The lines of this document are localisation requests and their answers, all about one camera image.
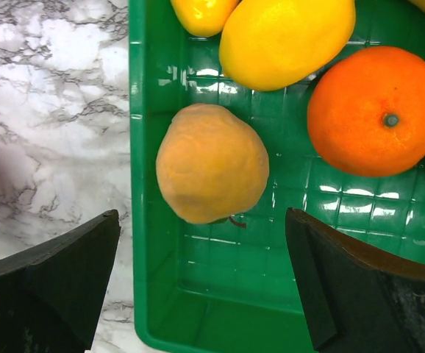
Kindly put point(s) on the red yellow mango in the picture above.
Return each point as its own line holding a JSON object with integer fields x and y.
{"x": 203, "y": 18}

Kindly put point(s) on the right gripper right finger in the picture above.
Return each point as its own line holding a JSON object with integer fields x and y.
{"x": 355, "y": 296}

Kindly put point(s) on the yellow lemon front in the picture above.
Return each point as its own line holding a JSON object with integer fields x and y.
{"x": 268, "y": 45}

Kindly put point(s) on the orange fruit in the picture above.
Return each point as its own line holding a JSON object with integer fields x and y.
{"x": 366, "y": 115}

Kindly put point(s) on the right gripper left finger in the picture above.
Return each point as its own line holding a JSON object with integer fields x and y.
{"x": 51, "y": 294}

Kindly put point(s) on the peach fruit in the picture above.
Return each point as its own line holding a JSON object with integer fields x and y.
{"x": 211, "y": 164}

